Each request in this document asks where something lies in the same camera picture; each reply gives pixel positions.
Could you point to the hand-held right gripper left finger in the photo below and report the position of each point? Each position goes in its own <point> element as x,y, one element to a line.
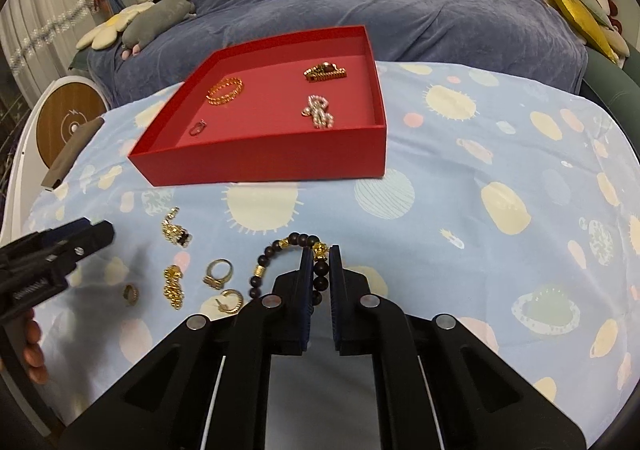
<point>303,302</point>

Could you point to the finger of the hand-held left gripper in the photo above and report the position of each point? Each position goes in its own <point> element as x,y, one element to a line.
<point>70,229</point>
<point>97,236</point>

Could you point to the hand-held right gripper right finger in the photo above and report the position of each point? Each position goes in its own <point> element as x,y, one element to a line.
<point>336,302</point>

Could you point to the red jewelry tray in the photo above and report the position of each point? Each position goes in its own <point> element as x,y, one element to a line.
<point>260,157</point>

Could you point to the person's left hand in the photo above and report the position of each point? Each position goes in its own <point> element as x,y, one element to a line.
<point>32,347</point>

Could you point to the gold hoop earring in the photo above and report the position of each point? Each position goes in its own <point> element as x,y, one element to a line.
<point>235,302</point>

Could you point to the brown cloth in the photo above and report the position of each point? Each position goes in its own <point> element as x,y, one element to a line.
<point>70,152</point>

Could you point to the white round wooden-top stand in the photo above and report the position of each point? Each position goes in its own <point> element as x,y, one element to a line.
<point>65,114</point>

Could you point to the blue spotted tablecloth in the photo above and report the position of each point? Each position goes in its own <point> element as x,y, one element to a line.
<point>450,210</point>

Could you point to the gold twisted bangle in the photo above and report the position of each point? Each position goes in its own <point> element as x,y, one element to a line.
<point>225,90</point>

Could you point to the flower-shaped cushion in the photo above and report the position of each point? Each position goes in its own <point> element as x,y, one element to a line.
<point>105,32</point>

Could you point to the white sheer curtain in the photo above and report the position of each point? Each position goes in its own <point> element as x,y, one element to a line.
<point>40,19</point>

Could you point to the grey plush toy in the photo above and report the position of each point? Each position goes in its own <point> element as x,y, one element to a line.
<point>160,14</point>

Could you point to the green sofa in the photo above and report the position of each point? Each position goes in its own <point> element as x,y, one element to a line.
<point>612,84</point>

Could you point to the yellow satin pillow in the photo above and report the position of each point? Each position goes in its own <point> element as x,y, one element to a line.
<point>575,9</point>

